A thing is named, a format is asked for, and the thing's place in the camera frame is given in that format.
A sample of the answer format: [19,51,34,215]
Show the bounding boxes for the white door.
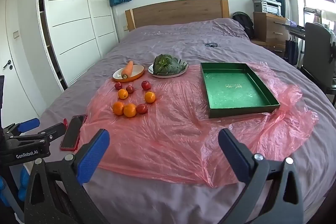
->
[0,0,37,127]

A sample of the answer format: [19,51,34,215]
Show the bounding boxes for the dark office chair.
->
[300,23,335,96]

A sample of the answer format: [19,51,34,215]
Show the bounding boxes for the small dark object on bed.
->
[205,43,218,48]

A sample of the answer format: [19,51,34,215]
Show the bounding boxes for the white printer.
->
[252,0,281,16]

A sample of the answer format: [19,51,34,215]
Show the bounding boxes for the orange rimmed plate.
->
[112,65,145,83]

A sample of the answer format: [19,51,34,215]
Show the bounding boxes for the red cased smartphone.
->
[60,114,87,151]

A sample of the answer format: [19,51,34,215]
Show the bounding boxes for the small red apple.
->
[126,85,134,94]
[114,82,123,90]

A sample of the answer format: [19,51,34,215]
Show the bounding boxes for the orange carrot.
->
[121,60,133,79]

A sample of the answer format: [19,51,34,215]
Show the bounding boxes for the green rectangular tray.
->
[201,63,280,118]

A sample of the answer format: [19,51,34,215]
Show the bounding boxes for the green leafy vegetable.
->
[153,54,186,76]

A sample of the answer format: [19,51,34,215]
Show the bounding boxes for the orange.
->
[117,88,129,100]
[112,101,124,116]
[123,103,137,118]
[145,92,156,103]

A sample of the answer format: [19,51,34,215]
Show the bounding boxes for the wooden headboard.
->
[125,0,230,31]

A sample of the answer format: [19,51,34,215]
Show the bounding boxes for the white sliding wardrobe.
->
[42,0,118,89]

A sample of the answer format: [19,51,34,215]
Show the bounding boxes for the dark blue tote bag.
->
[284,35,298,66]

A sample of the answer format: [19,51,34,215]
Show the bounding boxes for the left blue gloved hand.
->
[1,164,30,210]

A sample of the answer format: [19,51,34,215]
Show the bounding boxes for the black backpack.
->
[232,11,255,39]

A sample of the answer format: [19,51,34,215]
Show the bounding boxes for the desk with items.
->
[282,19,306,40]

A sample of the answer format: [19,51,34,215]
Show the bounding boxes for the silver patterned plate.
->
[148,57,189,79]

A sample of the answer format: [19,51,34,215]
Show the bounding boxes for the wooden drawer cabinet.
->
[251,12,289,58]

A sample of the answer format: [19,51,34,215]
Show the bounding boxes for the pink plastic sheet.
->
[79,63,318,188]

